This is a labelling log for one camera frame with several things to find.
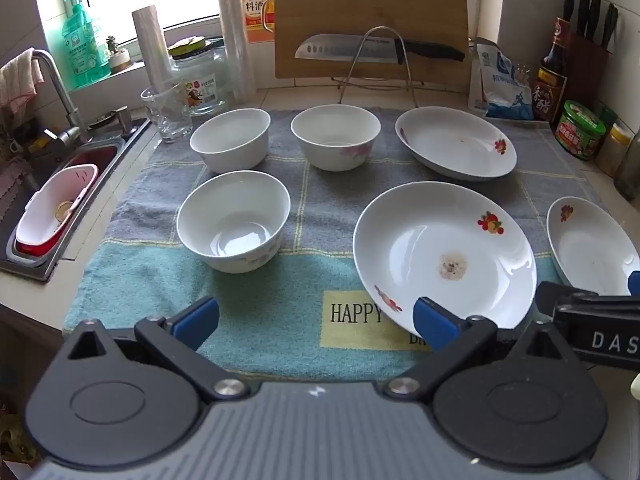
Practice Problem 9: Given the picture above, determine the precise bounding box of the small potted plant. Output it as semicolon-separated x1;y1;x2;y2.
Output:
105;35;132;75

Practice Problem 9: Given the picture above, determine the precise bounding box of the yellow lid spice jar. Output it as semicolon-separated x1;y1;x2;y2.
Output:
594;122;634;177

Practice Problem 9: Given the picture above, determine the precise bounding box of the white plate fruit print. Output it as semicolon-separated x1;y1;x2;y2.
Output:
352;181;539;342
545;196;640;297
394;106;518;182

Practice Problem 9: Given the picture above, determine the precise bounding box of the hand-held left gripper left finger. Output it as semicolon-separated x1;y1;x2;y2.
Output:
62;296;249;404

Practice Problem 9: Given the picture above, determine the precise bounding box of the black handled kitchen knife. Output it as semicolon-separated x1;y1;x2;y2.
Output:
294;33;466;65

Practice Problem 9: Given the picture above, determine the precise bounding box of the metal faucet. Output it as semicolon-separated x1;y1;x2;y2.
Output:
29;48;94;149

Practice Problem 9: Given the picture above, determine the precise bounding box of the dark vinegar bottle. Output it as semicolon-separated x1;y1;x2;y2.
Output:
530;17;571;122

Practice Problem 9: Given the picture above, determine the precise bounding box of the green dish soap bottle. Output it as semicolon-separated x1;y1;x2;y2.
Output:
60;0;112;92

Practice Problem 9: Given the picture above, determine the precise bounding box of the wooden cutting board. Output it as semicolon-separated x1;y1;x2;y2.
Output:
274;0;474;87

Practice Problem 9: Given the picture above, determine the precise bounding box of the dark red knife block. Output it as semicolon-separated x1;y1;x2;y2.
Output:
564;30;614;127

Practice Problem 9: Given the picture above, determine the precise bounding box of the clear drinking glass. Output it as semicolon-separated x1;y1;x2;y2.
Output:
139;82;194;144

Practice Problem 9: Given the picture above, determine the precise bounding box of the orange label cooking wine bottle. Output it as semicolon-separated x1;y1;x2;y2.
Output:
238;0;277;44

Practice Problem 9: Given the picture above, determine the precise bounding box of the grey teal checked towel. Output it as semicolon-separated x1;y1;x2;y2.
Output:
62;107;601;382

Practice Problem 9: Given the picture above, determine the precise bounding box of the white strainer basket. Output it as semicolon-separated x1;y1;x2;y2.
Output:
14;163;100;249

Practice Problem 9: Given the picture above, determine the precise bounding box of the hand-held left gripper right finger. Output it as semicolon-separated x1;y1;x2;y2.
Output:
384;296;572;404

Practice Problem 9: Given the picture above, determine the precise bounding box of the white blue salt bag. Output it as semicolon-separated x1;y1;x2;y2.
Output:
468;37;536;121

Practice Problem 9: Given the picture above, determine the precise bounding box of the short plastic wrap roll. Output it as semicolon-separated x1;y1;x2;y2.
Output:
131;5;174;94

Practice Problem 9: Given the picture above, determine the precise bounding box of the metal wire rack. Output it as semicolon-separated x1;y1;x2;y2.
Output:
330;26;427;111

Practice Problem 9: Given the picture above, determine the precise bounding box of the grey rag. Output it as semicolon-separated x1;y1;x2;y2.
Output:
0;157;32;212

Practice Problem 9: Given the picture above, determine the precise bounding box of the red plastic basin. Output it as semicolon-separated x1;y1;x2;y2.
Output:
13;145;124;261

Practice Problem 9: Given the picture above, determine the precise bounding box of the glass jar yellow black lid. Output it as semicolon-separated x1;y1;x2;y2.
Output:
167;35;230;116

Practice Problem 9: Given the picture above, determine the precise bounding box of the stainless steel sink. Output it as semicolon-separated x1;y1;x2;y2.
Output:
0;105;153;284

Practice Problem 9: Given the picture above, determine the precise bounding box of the white floral ceramic bowl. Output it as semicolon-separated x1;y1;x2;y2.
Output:
176;170;292;274
189;108;271;174
290;104;382;172

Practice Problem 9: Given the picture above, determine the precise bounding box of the white pink dish cloth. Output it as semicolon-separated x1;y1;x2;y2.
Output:
0;52;39;111

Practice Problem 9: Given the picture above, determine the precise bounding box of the tall plastic wrap roll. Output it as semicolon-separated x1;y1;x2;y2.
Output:
213;0;257;104

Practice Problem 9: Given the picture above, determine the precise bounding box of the green lid sauce jar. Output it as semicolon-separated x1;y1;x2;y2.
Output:
554;100;609;161

